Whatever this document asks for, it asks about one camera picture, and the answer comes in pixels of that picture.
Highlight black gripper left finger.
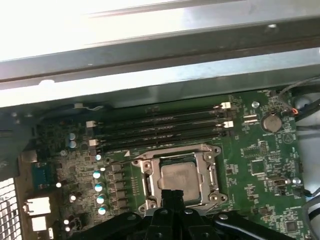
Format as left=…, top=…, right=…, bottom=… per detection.
left=83, top=189, right=175, bottom=240

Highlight green motherboard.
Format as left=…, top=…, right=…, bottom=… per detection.
left=18, top=89, right=311, bottom=240

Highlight silver rear port block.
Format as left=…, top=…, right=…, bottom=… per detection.
left=31, top=216, right=49, bottom=233
left=22, top=196, right=51, bottom=217

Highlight white wire clip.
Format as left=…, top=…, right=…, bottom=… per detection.
left=74, top=103, right=104, bottom=111

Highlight silver square CPU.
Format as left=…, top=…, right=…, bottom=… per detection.
left=159, top=161, right=201, bottom=203

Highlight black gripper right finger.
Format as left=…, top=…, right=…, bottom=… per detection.
left=172, top=189, right=278, bottom=240

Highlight black open PC case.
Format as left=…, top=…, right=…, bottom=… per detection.
left=0, top=0, right=320, bottom=240

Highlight black RAM slot white clips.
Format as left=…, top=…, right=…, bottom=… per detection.
left=86, top=101, right=235, bottom=129
left=88, top=120, right=235, bottom=148

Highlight internal USB port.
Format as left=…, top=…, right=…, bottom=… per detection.
left=271, top=177, right=286, bottom=188

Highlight thin wire locking lever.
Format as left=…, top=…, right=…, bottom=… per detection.
left=133, top=142, right=223, bottom=162

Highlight silver coin battery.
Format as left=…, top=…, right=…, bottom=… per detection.
left=261, top=112, right=283, bottom=133

